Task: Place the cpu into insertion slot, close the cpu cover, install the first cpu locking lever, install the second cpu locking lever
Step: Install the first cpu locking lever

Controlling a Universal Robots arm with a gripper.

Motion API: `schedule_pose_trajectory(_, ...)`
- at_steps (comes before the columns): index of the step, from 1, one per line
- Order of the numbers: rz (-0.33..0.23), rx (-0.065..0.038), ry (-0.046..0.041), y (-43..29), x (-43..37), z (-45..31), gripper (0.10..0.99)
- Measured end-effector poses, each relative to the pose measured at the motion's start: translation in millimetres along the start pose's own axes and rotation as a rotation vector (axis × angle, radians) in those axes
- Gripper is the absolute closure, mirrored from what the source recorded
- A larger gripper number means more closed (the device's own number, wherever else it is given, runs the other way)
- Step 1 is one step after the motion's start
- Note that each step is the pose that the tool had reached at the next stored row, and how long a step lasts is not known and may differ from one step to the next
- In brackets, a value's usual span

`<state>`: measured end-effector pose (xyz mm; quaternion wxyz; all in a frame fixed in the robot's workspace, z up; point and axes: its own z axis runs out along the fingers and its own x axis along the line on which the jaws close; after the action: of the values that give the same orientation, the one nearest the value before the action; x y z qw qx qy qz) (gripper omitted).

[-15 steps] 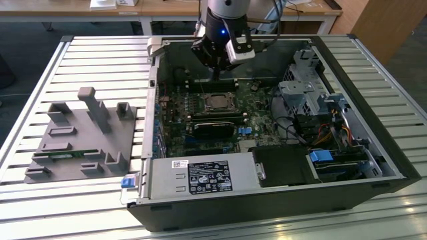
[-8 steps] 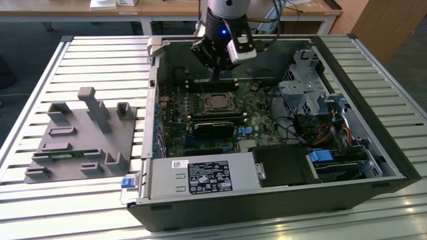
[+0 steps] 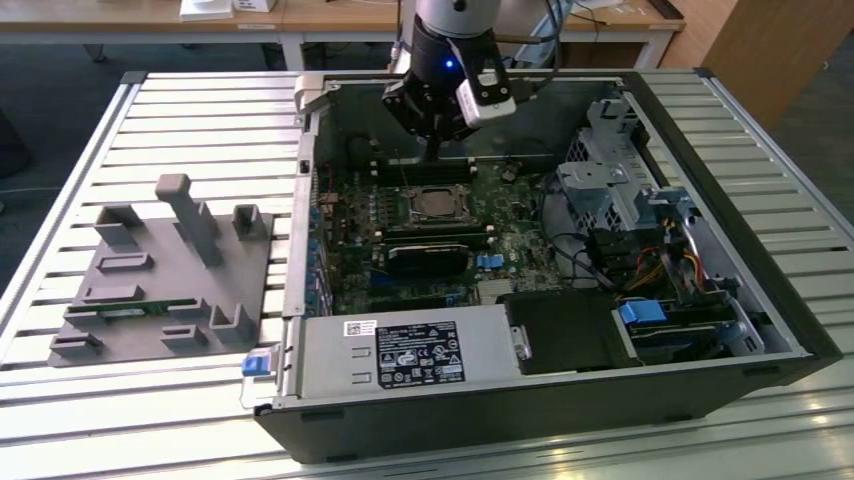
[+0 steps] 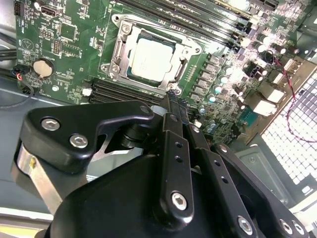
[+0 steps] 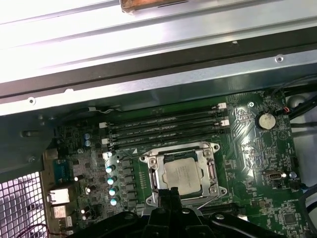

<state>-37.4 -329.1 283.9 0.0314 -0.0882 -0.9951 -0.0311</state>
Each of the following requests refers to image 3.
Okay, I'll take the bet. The silver perforated drive cage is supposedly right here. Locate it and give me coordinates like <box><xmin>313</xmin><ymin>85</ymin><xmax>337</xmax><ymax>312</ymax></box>
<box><xmin>555</xmin><ymin>97</ymin><xmax>668</xmax><ymax>234</ymax></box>

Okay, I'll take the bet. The yellow power wire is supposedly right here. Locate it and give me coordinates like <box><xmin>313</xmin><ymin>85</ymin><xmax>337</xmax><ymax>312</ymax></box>
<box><xmin>625</xmin><ymin>249</ymin><xmax>668</xmax><ymax>294</ymax></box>

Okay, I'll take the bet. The graphics card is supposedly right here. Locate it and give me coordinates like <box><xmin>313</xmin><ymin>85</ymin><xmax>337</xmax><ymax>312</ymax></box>
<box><xmin>372</xmin><ymin>243</ymin><xmax>469</xmax><ymax>280</ymax></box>

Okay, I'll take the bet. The silver power supply unit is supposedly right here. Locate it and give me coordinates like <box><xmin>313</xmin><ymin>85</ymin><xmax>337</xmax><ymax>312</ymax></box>
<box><xmin>282</xmin><ymin>305</ymin><xmax>532</xmax><ymax>401</ymax></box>

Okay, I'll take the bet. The grey case latch handle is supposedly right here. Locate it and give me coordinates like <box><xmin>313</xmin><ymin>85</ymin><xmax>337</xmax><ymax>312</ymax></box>
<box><xmin>290</xmin><ymin>74</ymin><xmax>332</xmax><ymax>115</ymax></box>

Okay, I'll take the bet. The blue disk carrier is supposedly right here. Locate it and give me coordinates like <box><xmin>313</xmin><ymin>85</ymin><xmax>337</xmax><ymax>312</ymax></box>
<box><xmin>616</xmin><ymin>298</ymin><xmax>668</xmax><ymax>330</ymax></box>

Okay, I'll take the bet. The grey parts rack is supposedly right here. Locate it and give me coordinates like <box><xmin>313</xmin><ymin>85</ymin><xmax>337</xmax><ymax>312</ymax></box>
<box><xmin>48</xmin><ymin>172</ymin><xmax>280</xmax><ymax>370</ymax></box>

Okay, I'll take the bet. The wooden cabinet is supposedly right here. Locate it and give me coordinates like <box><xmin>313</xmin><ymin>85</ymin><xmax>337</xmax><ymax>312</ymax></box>
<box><xmin>679</xmin><ymin>0</ymin><xmax>854</xmax><ymax>129</ymax></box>

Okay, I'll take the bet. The metal CPU socket cover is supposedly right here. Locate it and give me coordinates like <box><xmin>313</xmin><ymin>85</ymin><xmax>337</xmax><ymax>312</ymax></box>
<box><xmin>407</xmin><ymin>185</ymin><xmax>476</xmax><ymax>224</ymax></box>

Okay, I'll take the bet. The black PC case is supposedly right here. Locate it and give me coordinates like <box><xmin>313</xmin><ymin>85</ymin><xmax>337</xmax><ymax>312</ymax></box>
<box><xmin>250</xmin><ymin>67</ymin><xmax>843</xmax><ymax>464</ymax></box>

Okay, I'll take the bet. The blue plastic latch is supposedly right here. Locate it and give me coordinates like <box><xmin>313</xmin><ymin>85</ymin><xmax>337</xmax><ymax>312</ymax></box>
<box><xmin>242</xmin><ymin>351</ymin><xmax>276</xmax><ymax>380</ymax></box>

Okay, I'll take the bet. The silver chipset heat sink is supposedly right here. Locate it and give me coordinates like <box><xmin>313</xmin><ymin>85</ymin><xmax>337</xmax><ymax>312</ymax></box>
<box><xmin>477</xmin><ymin>279</ymin><xmax>519</xmax><ymax>304</ymax></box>

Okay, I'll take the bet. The green RAM stick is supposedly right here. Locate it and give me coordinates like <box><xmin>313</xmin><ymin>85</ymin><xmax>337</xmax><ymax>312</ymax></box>
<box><xmin>97</xmin><ymin>298</ymin><xmax>201</xmax><ymax>320</ymax></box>

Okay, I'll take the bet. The black data cable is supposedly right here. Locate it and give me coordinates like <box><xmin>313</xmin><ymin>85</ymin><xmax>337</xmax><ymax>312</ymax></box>
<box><xmin>544</xmin><ymin>232</ymin><xmax>605</xmax><ymax>292</ymax></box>

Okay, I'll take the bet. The CPU socket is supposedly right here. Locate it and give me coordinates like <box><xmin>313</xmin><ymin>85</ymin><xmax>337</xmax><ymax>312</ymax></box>
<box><xmin>403</xmin><ymin>183</ymin><xmax>480</xmax><ymax>226</ymax></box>

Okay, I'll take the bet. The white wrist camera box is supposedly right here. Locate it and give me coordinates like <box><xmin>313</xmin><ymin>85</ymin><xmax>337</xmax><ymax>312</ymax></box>
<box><xmin>455</xmin><ymin>68</ymin><xmax>520</xmax><ymax>129</ymax></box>

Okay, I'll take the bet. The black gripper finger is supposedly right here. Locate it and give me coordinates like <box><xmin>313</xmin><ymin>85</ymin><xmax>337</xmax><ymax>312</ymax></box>
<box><xmin>432</xmin><ymin>116</ymin><xmax>483</xmax><ymax>162</ymax></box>
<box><xmin>381</xmin><ymin>81</ymin><xmax>436</xmax><ymax>162</ymax></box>

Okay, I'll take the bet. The green motherboard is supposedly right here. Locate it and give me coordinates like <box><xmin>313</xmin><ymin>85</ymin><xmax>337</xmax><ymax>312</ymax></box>
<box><xmin>311</xmin><ymin>158</ymin><xmax>568</xmax><ymax>317</ymax></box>

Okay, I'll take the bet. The silver disk bay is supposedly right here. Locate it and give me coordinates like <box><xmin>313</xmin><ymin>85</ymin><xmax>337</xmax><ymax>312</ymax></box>
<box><xmin>623</xmin><ymin>294</ymin><xmax>768</xmax><ymax>364</ymax></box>

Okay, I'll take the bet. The black camera cable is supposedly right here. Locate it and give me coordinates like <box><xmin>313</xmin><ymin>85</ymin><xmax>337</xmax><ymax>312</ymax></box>
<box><xmin>512</xmin><ymin>0</ymin><xmax>565</xmax><ymax>101</ymax></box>

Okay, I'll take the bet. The wooden desk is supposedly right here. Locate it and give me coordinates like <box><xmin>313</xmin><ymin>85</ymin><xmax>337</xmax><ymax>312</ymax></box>
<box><xmin>0</xmin><ymin>0</ymin><xmax>685</xmax><ymax>71</ymax></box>

